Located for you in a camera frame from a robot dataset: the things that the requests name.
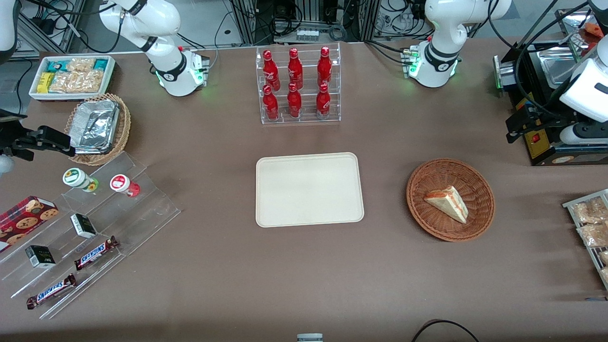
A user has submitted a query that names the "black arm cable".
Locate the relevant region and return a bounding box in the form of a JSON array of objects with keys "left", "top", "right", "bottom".
[{"left": 515, "top": 0, "right": 608, "bottom": 120}]

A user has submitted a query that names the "black table cable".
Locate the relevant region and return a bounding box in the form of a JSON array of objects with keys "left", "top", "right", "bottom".
[{"left": 410, "top": 319, "right": 481, "bottom": 342}]

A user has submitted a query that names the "tray of packaged snacks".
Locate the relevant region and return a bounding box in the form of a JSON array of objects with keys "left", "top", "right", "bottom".
[{"left": 562, "top": 189, "right": 608, "bottom": 291}]

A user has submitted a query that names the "light wicker basket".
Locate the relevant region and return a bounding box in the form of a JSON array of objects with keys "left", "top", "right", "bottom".
[{"left": 64, "top": 93, "right": 132, "bottom": 166}]

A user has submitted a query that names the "red cola bottle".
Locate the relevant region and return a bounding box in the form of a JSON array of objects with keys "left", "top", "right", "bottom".
[
  {"left": 263, "top": 85, "right": 280, "bottom": 120},
  {"left": 317, "top": 46, "right": 333, "bottom": 86},
  {"left": 288, "top": 47, "right": 304, "bottom": 86},
  {"left": 287, "top": 83, "right": 303, "bottom": 118},
  {"left": 316, "top": 83, "right": 331, "bottom": 119},
  {"left": 263, "top": 49, "right": 279, "bottom": 86}
]

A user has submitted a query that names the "brown wicker basket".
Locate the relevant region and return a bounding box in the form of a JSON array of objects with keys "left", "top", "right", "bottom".
[{"left": 406, "top": 158, "right": 495, "bottom": 242}]

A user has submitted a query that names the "clear acrylic stepped shelf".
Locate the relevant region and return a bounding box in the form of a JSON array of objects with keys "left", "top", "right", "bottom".
[{"left": 0, "top": 152, "right": 181, "bottom": 320}]

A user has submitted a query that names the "small clear snack bag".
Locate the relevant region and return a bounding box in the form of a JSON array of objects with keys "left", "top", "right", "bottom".
[{"left": 66, "top": 57, "right": 95, "bottom": 73}]

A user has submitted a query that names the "snickers bar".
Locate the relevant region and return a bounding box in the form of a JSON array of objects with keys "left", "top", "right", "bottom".
[
  {"left": 26, "top": 273, "right": 77, "bottom": 310},
  {"left": 74, "top": 236, "right": 120, "bottom": 271}
]

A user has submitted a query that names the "white snack bin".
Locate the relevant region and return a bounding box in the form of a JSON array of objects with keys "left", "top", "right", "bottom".
[{"left": 29, "top": 55, "right": 116, "bottom": 102}]

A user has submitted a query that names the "red lid jar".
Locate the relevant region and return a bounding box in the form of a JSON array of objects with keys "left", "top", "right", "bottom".
[{"left": 110, "top": 174, "right": 141, "bottom": 198}]

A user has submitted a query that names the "black countertop appliance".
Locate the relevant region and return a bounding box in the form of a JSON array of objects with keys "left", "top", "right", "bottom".
[{"left": 493, "top": 40, "right": 608, "bottom": 167}]

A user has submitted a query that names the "triangular sandwich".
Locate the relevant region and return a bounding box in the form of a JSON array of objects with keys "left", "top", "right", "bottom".
[{"left": 424, "top": 186, "right": 469, "bottom": 224}]

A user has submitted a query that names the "small black box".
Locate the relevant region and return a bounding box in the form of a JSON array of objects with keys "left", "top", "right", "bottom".
[
  {"left": 70, "top": 214, "right": 97, "bottom": 239},
  {"left": 25, "top": 245, "right": 57, "bottom": 269}
]

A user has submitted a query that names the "cream rectangular tray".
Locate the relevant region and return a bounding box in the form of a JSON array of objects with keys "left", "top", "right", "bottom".
[{"left": 256, "top": 152, "right": 365, "bottom": 228}]

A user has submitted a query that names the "red plaid cookie box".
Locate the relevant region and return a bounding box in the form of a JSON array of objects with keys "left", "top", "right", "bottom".
[{"left": 0, "top": 195, "right": 60, "bottom": 253}]

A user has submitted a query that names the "stack of foil trays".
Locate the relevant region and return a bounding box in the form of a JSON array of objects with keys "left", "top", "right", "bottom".
[{"left": 70, "top": 99, "right": 120, "bottom": 154}]

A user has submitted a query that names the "large clear snack bag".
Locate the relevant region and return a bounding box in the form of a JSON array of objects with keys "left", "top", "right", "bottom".
[{"left": 49, "top": 70, "right": 105, "bottom": 94}]

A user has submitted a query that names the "clear acrylic bottle rack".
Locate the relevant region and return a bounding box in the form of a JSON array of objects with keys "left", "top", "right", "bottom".
[{"left": 256, "top": 42, "right": 342, "bottom": 125}]

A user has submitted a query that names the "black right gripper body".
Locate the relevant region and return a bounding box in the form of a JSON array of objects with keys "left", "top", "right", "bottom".
[{"left": 0, "top": 109, "right": 36, "bottom": 162}]

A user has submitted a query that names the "green lid jar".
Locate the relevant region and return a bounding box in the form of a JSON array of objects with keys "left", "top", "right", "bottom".
[{"left": 62, "top": 168, "right": 99, "bottom": 193}]

